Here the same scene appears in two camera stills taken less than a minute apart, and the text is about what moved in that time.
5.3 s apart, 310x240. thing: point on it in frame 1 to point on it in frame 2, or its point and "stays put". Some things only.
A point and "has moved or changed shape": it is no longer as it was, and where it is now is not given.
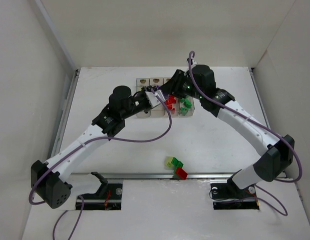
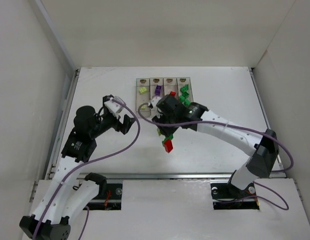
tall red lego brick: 181,173 to 168,145
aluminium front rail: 154,176 stays put
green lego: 176,163 to 171,137
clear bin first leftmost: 141,83 stays put
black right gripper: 171,83 to 164,129
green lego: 184,110 has moved or changed shape
